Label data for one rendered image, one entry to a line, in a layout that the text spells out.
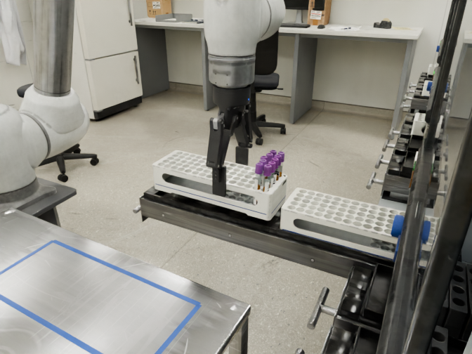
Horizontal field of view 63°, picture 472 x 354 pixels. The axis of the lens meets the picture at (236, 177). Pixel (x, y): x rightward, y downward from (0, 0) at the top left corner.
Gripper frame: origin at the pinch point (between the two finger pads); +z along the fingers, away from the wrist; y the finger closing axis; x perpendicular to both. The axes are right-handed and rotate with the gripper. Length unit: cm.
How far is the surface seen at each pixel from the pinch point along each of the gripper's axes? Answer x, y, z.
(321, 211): 20.9, 0.9, 2.6
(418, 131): 35, -66, 5
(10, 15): -305, -166, -10
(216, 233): -0.1, 6.6, 11.5
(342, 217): 25.4, 2.6, 1.8
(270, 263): -17, -78, 88
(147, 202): -19.1, 6.6, 8.8
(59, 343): -3.2, 45.1, 6.8
